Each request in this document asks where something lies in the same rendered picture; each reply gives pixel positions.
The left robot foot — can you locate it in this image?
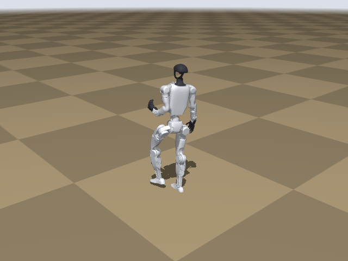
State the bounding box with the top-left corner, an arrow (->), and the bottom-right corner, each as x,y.
150,178 -> 165,184

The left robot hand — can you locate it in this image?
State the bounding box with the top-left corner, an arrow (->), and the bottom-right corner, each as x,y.
148,100 -> 158,112

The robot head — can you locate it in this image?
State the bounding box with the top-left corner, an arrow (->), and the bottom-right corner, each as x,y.
173,64 -> 188,86

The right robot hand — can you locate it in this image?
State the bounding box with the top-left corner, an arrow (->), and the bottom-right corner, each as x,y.
186,120 -> 196,133

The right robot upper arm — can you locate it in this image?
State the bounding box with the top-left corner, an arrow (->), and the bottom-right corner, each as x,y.
188,85 -> 196,109

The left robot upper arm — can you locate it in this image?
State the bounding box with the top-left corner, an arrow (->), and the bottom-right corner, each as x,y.
160,85 -> 171,112

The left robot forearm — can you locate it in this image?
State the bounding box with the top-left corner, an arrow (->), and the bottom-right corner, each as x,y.
152,106 -> 166,116

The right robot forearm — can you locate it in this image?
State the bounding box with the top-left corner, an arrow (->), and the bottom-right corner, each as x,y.
190,103 -> 197,123

